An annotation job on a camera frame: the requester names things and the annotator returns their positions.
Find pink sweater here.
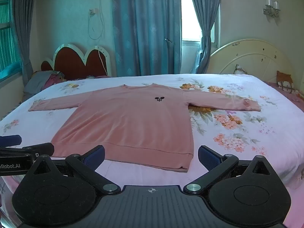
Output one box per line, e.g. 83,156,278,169
28,83,262,171

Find bright window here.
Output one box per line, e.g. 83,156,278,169
180,0,219,49

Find grey curtain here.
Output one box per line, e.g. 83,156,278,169
9,0,45,86

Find tied blue curtain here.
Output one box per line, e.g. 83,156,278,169
186,0,221,74

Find pink clothes pile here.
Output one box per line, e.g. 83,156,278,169
45,72,66,87

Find wide blue curtain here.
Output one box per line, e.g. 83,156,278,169
111,0,183,77

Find floral bed sheet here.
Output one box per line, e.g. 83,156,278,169
0,73,304,228

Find green-framed window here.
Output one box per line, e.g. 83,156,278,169
0,0,23,81

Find cream round headboard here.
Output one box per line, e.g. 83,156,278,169
210,38,295,88

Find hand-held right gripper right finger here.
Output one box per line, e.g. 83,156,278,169
183,145,272,195

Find orange printed pillow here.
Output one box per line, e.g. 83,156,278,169
276,71,296,93

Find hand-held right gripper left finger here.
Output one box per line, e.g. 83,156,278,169
32,145,121,194

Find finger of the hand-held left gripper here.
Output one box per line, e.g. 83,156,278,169
0,142,55,159
0,135,22,147

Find white cable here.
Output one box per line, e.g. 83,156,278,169
87,0,107,76

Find glass wall lamp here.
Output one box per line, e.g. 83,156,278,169
262,0,281,18

